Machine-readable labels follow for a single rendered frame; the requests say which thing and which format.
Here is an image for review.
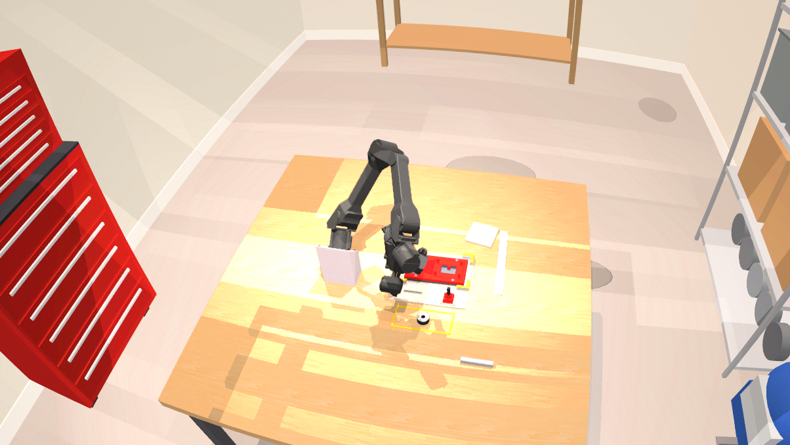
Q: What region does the white rectangular bar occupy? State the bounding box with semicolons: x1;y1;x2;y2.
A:
460;356;493;368

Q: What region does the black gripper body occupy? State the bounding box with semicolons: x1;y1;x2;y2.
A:
379;252;403;294

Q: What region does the white flat square pad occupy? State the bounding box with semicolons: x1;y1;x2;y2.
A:
465;222;499;247

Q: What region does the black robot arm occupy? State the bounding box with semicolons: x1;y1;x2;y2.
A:
327;139;428;274

